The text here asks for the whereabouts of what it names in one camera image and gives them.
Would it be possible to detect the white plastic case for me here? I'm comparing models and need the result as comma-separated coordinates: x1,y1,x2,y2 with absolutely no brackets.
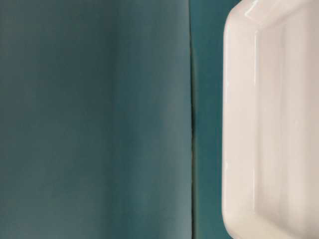
222,0,319,239

